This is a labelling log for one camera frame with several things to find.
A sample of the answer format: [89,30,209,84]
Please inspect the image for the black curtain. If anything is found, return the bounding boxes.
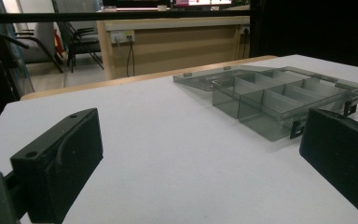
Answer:
[249,0,358,71]

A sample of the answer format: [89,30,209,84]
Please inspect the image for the red fire extinguisher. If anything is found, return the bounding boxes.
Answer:
[53,29,66,58]

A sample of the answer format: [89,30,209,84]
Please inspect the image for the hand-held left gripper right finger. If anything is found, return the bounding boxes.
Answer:
[298,107,358,224]

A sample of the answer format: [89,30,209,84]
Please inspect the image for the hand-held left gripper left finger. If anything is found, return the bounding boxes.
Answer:
[9,107,104,224]

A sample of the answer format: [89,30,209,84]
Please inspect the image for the white wall power socket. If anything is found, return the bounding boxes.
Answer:
[110,30,136,44]

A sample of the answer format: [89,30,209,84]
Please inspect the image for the grey armchair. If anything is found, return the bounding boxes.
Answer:
[13,21,64,75]

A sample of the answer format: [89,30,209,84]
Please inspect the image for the black power cable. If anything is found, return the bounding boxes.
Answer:
[125,37,136,77]

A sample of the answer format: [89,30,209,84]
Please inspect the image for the monitor screen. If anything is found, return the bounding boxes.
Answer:
[173,0,233,7]

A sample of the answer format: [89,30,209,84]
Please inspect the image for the black metal frame bar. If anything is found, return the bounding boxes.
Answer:
[0,9,252,24]

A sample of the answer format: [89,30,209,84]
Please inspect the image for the black folding chair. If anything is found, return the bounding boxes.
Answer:
[51,0,105,74]

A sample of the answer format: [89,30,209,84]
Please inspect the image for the clear grey compartment organizer box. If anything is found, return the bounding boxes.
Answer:
[172,64,358,143]

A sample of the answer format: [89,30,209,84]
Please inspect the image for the wooden counter desk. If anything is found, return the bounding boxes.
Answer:
[96,16,252,81]

